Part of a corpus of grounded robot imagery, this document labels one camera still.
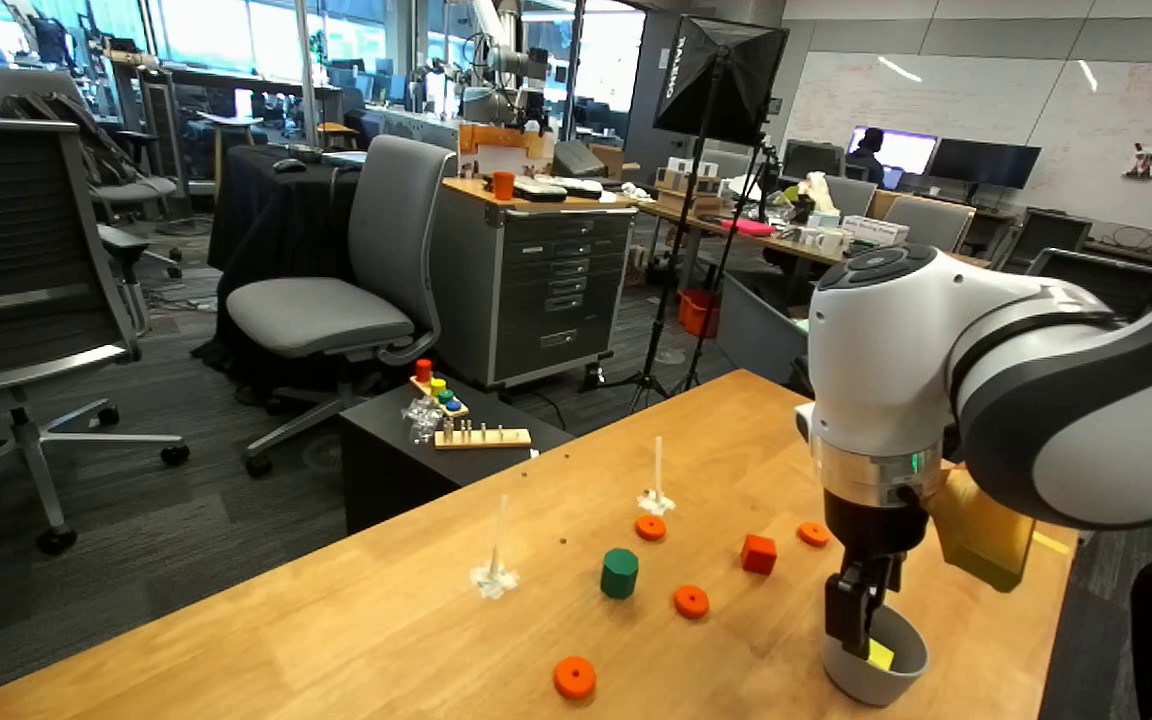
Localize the black photo softbox light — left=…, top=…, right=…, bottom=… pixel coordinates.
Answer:
left=632, top=17, right=787, bottom=399

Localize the orange disc near cup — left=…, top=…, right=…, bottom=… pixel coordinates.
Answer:
left=554, top=656, right=601, bottom=699

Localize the colourful stacking toy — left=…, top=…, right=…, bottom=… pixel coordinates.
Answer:
left=407, top=357, right=468, bottom=420

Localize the lit computer monitor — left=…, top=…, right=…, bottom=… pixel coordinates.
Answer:
left=843, top=129, right=936, bottom=187

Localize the crumpled clear plastic bag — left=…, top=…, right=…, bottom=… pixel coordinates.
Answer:
left=403, top=399, right=443, bottom=446

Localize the yellow block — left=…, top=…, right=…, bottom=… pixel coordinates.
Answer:
left=864, top=640, right=897, bottom=674

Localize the orange disc far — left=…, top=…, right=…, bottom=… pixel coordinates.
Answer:
left=632, top=517, right=670, bottom=541

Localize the black side table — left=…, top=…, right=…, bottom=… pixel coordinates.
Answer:
left=341, top=387, right=570, bottom=534

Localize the grey drawer cabinet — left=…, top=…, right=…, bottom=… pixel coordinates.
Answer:
left=433, top=180, right=637, bottom=387

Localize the orange disc right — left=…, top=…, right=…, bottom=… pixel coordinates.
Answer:
left=798, top=519, right=833, bottom=547

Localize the green block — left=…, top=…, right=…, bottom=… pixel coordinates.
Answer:
left=601, top=547, right=640, bottom=601

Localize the wooden xylophone toy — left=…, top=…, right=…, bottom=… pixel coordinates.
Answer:
left=433, top=424, right=533, bottom=453

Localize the grey office chair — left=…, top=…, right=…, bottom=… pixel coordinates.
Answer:
left=225, top=137, right=454, bottom=478

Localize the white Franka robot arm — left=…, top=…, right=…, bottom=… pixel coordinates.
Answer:
left=808, top=244, right=1152, bottom=656

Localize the orange red block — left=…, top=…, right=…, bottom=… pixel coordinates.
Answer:
left=739, top=534, right=780, bottom=577

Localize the black mesh office chair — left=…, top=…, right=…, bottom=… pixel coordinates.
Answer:
left=0, top=121, right=192, bottom=557

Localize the grey measuring cup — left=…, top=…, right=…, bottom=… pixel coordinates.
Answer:
left=825, top=608, right=927, bottom=710

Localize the orange disc centre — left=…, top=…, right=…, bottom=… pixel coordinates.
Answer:
left=674, top=585, right=709, bottom=621

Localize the black computer monitor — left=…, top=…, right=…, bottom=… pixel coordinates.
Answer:
left=927, top=141, right=1038, bottom=187

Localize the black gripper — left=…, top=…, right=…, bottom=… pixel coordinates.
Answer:
left=825, top=495, right=927, bottom=659

